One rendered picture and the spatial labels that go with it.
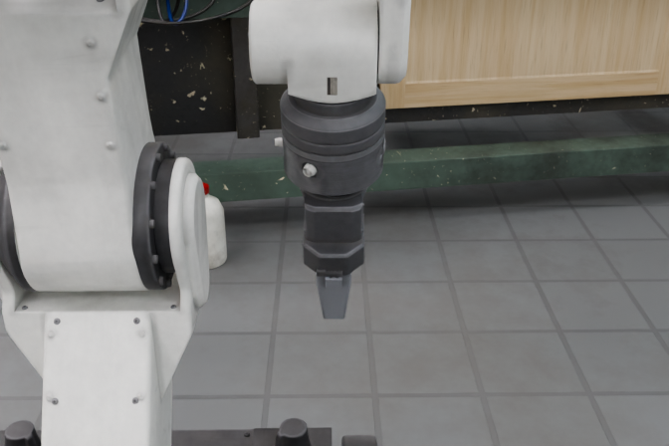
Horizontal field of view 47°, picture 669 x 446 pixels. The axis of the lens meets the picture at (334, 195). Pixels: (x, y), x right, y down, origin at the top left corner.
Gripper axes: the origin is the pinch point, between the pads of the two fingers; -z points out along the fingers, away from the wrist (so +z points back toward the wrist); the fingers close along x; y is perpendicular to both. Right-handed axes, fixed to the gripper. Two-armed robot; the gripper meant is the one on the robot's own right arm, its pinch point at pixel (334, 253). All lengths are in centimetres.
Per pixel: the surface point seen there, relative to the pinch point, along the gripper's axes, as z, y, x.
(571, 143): -71, -64, 117
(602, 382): -69, -50, 36
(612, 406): -67, -50, 29
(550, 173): -76, -57, 109
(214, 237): -71, 29, 79
